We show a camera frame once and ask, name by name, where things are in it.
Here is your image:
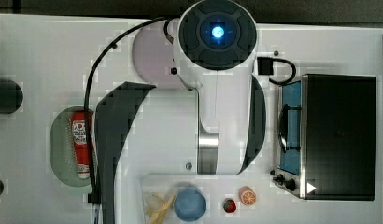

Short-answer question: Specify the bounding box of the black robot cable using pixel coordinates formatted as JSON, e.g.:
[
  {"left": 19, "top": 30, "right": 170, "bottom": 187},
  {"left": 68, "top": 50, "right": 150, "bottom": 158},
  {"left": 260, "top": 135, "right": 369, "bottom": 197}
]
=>
[{"left": 83, "top": 16, "right": 181, "bottom": 204}]

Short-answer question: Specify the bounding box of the green oval strainer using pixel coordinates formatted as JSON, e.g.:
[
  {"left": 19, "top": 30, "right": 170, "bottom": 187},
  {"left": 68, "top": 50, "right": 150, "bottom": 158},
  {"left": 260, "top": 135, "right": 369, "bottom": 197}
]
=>
[{"left": 50, "top": 106, "right": 91, "bottom": 188}]

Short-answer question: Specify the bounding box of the grey round plate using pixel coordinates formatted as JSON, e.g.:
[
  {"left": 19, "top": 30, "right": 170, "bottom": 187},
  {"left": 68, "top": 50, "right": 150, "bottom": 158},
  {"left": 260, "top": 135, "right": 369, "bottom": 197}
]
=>
[{"left": 132, "top": 21, "right": 184, "bottom": 89}]

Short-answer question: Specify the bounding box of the yellow banana peel toy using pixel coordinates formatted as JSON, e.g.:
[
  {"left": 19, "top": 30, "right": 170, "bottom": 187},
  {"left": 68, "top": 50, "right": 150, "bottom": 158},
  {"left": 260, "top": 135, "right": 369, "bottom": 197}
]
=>
[{"left": 145, "top": 192, "right": 175, "bottom": 224}]

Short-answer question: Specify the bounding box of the red strawberry toy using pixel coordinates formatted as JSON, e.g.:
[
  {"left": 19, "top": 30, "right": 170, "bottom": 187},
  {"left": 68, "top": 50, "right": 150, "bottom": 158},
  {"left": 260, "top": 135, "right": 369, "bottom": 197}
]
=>
[{"left": 223, "top": 198, "right": 236, "bottom": 213}]

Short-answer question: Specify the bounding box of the blue bowl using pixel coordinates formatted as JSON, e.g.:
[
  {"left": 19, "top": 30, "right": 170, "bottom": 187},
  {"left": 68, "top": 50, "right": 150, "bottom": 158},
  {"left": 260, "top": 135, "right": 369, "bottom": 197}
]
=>
[{"left": 173, "top": 187, "right": 206, "bottom": 222}]

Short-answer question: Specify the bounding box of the red plush ketchup bottle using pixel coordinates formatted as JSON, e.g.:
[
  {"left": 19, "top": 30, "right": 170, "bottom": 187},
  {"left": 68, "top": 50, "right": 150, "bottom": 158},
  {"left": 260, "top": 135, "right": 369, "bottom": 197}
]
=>
[{"left": 71, "top": 111, "right": 92, "bottom": 179}]

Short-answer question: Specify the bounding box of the black toaster oven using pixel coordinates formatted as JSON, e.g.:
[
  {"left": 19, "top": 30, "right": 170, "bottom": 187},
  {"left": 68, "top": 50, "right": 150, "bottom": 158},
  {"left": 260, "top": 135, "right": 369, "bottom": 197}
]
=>
[{"left": 270, "top": 74, "right": 376, "bottom": 201}]

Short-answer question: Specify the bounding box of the black cable connector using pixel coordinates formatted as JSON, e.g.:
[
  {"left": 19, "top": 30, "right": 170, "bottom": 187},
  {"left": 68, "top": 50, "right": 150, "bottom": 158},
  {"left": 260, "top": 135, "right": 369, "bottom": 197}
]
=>
[{"left": 257, "top": 57, "right": 297, "bottom": 85}]

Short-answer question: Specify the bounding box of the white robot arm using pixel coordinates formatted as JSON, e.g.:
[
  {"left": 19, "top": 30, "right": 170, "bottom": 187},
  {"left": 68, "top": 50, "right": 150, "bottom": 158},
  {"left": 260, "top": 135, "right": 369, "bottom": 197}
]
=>
[{"left": 92, "top": 0, "right": 265, "bottom": 224}]

